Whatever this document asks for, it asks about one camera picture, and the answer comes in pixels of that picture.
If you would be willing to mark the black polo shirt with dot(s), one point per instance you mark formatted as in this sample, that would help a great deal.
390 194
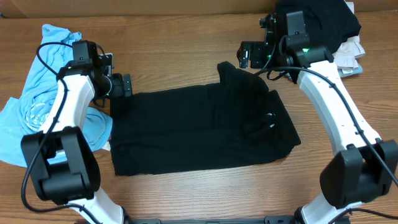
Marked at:
236 122

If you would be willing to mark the beige folded garment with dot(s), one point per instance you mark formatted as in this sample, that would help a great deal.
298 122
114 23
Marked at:
347 47

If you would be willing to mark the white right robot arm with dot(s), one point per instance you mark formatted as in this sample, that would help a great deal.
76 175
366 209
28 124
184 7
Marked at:
363 165

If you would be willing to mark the light blue t-shirt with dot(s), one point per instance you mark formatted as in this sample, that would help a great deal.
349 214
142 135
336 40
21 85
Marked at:
25 115

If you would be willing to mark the black folded garment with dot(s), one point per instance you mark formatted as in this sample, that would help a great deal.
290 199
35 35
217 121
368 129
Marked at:
328 22

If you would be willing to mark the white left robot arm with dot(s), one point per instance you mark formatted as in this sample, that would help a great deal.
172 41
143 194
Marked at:
59 161

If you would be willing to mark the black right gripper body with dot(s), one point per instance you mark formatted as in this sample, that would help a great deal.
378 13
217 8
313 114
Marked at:
265 58

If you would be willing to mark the grey-blue folded garment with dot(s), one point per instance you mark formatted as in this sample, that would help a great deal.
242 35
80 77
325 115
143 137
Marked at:
346 72

